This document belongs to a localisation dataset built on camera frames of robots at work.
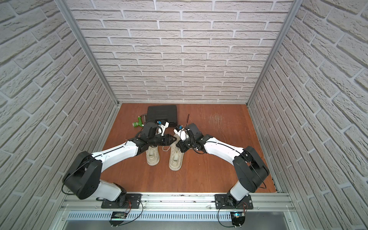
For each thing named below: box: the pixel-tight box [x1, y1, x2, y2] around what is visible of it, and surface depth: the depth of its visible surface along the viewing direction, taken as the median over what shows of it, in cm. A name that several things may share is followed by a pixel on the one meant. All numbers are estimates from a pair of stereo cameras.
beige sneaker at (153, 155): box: [145, 145, 160, 167], surface depth 86 cm
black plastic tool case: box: [147, 104, 178, 128], surface depth 111 cm
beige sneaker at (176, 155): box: [168, 133, 185, 172], surface depth 85 cm
